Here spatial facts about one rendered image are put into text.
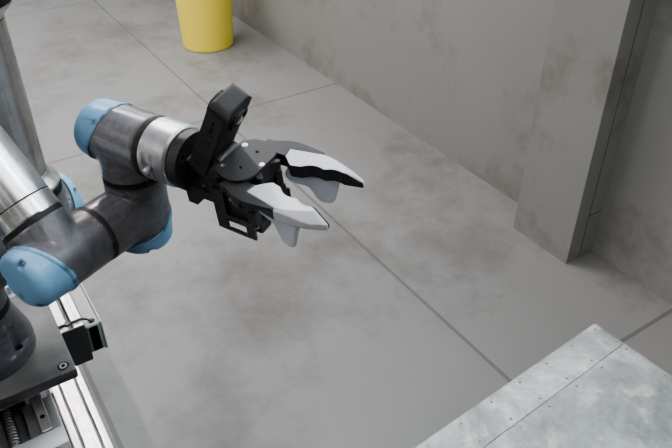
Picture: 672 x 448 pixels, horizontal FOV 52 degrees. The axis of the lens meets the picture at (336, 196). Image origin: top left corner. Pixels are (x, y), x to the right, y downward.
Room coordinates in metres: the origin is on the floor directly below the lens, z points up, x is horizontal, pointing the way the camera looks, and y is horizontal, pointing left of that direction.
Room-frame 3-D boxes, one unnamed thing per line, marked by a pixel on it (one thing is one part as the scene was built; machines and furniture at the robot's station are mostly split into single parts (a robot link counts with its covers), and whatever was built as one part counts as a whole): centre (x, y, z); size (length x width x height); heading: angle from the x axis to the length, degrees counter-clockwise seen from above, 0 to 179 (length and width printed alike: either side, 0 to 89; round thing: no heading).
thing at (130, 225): (0.71, 0.26, 1.34); 0.11 x 0.08 x 0.11; 149
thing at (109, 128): (0.73, 0.25, 1.43); 0.11 x 0.08 x 0.09; 59
